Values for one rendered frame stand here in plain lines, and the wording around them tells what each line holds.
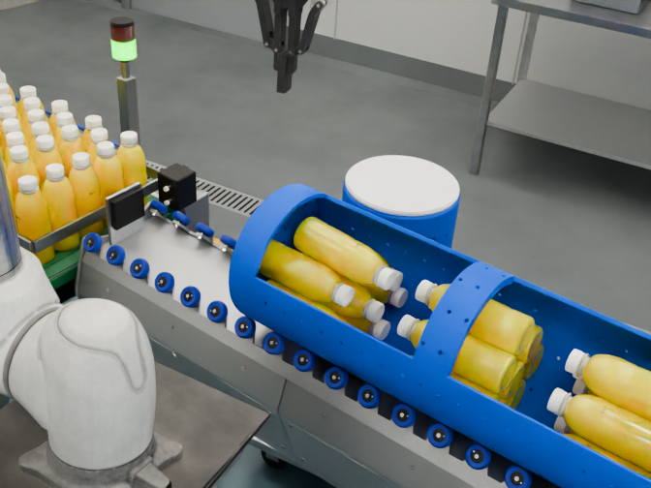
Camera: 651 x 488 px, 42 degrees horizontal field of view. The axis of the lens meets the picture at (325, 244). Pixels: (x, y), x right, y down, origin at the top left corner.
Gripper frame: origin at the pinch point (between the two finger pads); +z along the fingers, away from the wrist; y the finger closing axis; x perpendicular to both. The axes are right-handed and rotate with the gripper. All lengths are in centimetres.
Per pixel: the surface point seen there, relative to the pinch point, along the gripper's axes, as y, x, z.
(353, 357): 23, -18, 41
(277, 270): 3.9, -7.5, 35.9
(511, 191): 17, 247, 141
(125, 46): -69, 55, 27
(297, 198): 3.8, 0.6, 24.6
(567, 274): 53, 189, 142
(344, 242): 14.7, -2.5, 29.1
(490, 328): 45, -13, 31
